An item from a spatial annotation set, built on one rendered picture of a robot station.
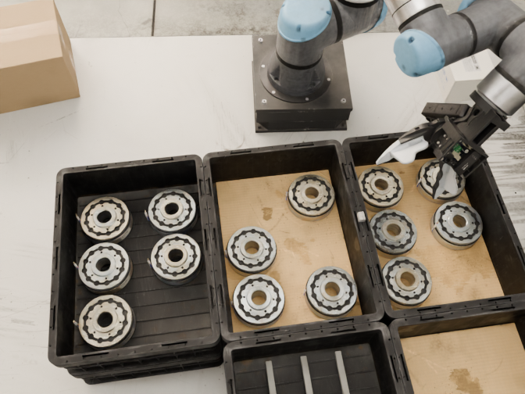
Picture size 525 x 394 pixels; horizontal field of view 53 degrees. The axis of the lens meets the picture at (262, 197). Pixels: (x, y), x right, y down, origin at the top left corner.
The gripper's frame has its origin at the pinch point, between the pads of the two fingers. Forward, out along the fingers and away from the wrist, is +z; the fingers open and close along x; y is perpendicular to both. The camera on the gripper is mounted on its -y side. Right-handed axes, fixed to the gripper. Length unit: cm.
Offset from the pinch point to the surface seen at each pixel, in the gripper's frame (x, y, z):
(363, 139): -0.9, -18.6, 3.4
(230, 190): -18.2, -18.4, 29.7
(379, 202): 7.9, -10.8, 11.0
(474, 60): 31, -54, -20
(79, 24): -62, -183, 83
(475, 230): 25.4, -3.2, 2.4
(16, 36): -73, -61, 42
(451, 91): 29, -50, -11
